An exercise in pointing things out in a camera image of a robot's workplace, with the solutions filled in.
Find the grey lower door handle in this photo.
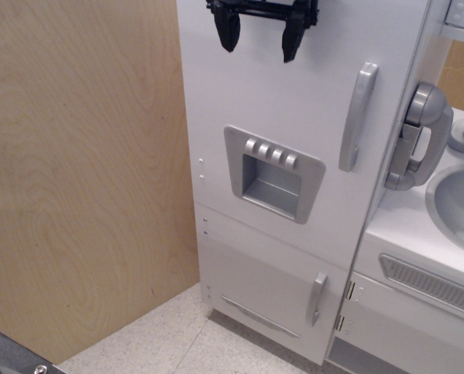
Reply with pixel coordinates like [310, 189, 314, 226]
[305, 272, 328, 327]

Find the grey ice dispenser panel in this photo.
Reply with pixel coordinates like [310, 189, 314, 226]
[224, 125, 326, 224]

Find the white toy fridge cabinet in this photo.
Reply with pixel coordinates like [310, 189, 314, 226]
[350, 0, 439, 273]

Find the grey vent grille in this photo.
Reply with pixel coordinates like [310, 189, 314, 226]
[378, 254, 464, 312]

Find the brass lower hinge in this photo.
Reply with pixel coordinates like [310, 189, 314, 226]
[345, 280, 355, 299]

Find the white upper shelf box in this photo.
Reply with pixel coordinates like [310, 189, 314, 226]
[440, 0, 464, 42]

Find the grey toy sink basin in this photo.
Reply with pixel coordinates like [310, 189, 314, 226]
[426, 164, 464, 249]

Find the grey toy wall phone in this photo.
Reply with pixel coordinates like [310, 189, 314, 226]
[384, 82, 454, 191]

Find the white lower freezer door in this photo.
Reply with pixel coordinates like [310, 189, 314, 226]
[195, 204, 347, 364]

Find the white toy counter unit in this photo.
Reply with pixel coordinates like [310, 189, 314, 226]
[324, 104, 464, 374]

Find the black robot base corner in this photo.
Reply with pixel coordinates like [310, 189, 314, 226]
[0, 332, 63, 373]

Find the white fridge door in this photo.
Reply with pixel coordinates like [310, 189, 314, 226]
[176, 0, 430, 270]

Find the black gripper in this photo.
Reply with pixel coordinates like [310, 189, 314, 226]
[207, 1, 319, 63]

